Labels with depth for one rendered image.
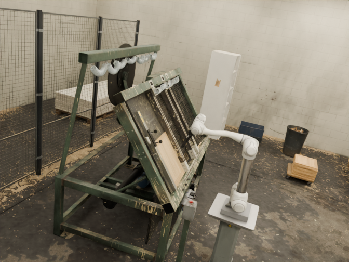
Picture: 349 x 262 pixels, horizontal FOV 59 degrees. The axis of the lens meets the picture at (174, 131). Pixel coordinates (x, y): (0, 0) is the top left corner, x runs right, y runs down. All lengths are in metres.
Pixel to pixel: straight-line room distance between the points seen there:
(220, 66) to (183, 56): 1.98
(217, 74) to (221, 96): 0.52
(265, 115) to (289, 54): 1.68
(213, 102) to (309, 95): 2.57
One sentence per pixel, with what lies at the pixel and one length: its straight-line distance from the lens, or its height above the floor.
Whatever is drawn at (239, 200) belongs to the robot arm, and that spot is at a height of 1.04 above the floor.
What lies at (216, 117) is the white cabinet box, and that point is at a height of 0.56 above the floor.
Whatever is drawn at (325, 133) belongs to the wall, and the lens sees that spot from 8.87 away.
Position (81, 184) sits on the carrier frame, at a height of 0.79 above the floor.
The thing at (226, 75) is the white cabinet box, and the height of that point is 1.58.
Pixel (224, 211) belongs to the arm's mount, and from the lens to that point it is 3.48.
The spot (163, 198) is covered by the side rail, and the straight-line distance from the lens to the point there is 3.21.
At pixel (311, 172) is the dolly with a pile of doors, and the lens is 6.51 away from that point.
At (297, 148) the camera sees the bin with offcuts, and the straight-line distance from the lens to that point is 7.83.
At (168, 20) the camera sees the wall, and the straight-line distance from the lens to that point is 9.18.
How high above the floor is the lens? 2.65
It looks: 20 degrees down
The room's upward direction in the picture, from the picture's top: 10 degrees clockwise
